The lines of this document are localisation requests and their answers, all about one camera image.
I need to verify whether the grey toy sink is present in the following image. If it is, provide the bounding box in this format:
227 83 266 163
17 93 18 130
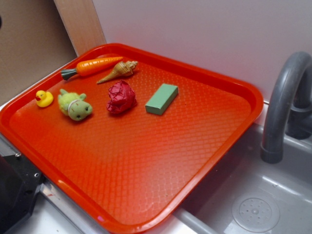
170 123 312 234

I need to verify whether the red toy lettuce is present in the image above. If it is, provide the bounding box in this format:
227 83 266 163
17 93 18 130
106 80 137 115

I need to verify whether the yellow rubber duck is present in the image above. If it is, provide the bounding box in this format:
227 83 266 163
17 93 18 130
36 90 54 108

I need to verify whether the tan spiral seashell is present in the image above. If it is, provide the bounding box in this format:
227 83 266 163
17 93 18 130
97 61 138 84

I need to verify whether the orange toy carrot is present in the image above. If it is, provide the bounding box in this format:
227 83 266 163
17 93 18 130
60 57 123 80

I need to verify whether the green rectangular block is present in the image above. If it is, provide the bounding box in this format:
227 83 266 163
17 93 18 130
145 83 178 116

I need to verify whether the green plush animal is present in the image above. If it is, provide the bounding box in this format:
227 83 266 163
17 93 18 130
58 89 93 121

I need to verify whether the wooden board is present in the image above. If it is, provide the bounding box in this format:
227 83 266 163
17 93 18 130
54 0 106 56

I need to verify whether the red plastic tray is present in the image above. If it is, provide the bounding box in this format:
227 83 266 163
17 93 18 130
0 44 263 234

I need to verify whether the grey toy faucet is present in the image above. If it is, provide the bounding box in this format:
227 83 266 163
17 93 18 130
261 51 312 164

